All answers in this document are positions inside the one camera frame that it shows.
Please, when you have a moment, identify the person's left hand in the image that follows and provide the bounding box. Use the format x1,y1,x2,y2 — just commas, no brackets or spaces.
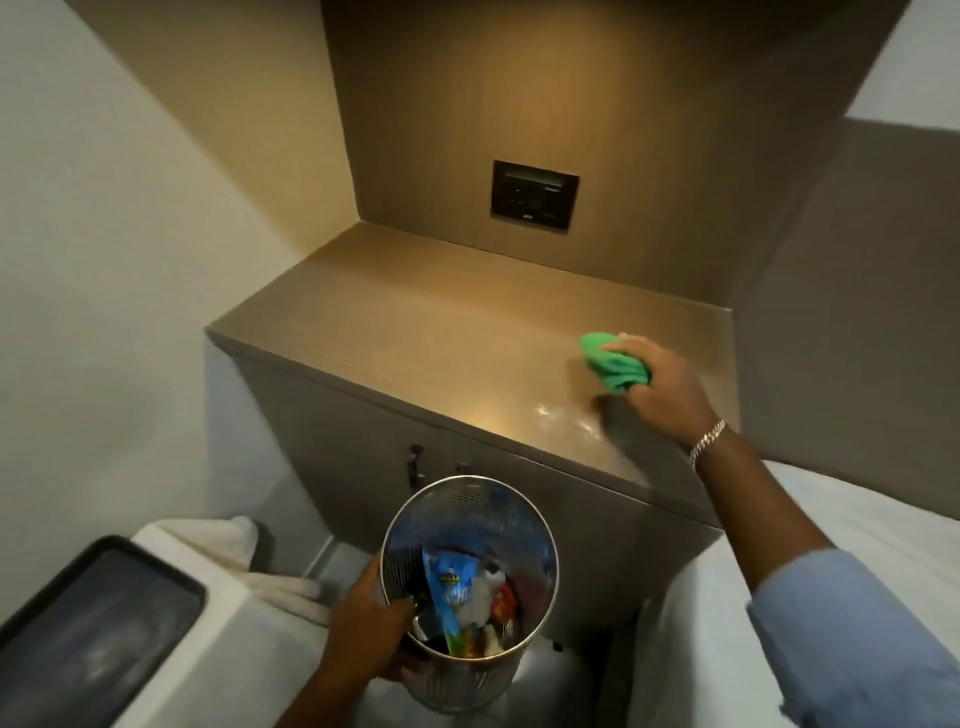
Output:
321,553,423,684

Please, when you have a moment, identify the person's right hand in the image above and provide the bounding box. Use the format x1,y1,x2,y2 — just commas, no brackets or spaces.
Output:
600,333,726,453

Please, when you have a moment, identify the green cleaning cloth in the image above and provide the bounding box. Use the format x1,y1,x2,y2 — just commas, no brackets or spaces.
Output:
579,332,655,396

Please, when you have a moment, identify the perforated metal waste bin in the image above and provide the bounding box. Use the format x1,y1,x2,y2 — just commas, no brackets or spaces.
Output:
378,475,561,714

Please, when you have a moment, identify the person's right forearm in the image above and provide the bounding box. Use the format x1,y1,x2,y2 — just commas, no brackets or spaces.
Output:
691,424,960,728

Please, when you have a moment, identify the person's left forearm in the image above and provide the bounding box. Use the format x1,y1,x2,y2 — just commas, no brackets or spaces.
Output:
274,646,393,728

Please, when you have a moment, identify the blue snack wrapper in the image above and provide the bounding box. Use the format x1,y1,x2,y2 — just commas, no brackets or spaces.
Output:
420,549,481,655

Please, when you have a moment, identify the crumpled white paper trash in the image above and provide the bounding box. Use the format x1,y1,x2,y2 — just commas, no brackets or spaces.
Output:
459,561,508,655

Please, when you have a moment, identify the white cart body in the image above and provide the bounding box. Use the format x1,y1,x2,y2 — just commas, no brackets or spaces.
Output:
112,573,357,728

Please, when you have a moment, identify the white towel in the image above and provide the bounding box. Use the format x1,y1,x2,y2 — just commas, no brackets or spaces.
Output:
130,515,336,628

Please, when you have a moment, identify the brown wooden cabinet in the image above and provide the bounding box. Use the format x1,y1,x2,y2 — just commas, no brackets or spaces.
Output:
205,221,744,665

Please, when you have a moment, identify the white bed sheet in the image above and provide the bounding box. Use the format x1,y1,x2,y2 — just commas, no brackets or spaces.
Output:
626,457,960,728

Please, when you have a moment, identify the black rimmed tray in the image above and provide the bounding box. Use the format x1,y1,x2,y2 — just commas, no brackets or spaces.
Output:
0,534,208,728

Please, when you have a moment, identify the silver chain bracelet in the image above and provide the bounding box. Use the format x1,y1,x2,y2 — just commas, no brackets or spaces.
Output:
688,420,728,471

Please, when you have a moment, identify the black wall switch panel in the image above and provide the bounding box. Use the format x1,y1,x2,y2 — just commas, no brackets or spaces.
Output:
491,159,580,231

